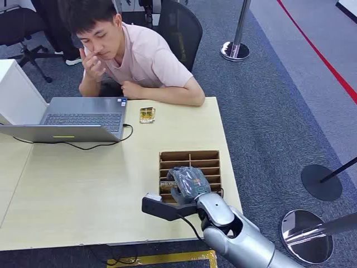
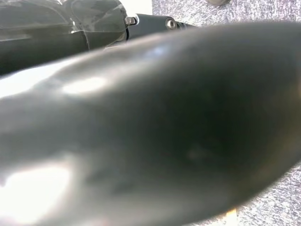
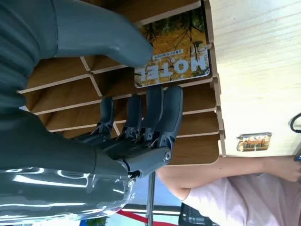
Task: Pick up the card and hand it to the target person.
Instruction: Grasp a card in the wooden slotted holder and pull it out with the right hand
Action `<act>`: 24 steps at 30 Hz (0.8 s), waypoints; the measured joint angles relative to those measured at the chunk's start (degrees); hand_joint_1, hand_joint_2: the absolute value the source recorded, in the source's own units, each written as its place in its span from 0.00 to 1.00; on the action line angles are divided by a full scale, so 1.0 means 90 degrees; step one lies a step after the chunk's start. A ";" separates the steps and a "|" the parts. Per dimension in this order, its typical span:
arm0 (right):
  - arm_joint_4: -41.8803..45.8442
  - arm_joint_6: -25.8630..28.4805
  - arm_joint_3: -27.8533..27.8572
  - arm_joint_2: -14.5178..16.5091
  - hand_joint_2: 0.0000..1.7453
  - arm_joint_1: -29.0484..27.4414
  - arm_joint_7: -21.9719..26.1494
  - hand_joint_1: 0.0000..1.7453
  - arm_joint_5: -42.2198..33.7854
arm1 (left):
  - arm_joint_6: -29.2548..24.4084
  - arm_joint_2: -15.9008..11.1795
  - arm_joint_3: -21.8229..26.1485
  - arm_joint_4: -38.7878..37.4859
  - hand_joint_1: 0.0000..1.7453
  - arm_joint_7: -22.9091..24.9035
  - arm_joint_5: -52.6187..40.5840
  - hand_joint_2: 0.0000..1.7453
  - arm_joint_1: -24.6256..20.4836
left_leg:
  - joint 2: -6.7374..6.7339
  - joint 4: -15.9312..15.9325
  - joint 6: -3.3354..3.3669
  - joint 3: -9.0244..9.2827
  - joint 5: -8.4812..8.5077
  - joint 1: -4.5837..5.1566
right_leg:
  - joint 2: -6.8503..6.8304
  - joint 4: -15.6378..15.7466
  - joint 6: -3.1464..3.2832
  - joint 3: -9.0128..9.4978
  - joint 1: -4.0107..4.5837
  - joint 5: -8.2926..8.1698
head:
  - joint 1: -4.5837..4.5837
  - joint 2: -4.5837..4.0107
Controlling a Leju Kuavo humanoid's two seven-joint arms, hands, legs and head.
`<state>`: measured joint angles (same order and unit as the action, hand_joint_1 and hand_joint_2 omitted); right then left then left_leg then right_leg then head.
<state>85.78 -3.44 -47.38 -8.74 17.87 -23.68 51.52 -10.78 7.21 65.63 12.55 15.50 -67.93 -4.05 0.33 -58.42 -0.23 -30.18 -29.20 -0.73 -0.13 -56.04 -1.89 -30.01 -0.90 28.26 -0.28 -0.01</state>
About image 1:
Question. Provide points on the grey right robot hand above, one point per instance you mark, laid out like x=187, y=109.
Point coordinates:
x=189, y=183

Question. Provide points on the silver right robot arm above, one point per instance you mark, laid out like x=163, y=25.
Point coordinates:
x=237, y=233

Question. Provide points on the wooden slotted card holder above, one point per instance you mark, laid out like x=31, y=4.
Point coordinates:
x=206, y=164

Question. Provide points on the card in holder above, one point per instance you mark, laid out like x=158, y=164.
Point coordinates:
x=167, y=185

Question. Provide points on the person's left hand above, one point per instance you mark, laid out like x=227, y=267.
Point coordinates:
x=130, y=90

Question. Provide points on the person's hand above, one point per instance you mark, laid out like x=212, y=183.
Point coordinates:
x=93, y=66
x=130, y=90

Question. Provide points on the person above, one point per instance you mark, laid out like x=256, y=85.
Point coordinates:
x=133, y=55

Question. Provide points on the person's right hand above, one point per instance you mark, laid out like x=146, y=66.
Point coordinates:
x=93, y=66

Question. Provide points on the black mesh office chair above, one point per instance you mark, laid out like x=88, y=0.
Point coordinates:
x=181, y=31

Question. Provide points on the grey laptop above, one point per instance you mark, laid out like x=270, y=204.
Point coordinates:
x=75, y=120

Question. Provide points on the black swivel office chair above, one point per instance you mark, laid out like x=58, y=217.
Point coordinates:
x=25, y=33

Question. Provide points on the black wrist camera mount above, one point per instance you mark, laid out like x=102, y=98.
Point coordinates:
x=164, y=209

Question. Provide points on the chrome stanchion post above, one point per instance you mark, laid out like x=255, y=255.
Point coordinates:
x=236, y=37
x=306, y=235

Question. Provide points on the black stanchion post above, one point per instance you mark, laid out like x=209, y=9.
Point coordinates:
x=323, y=181

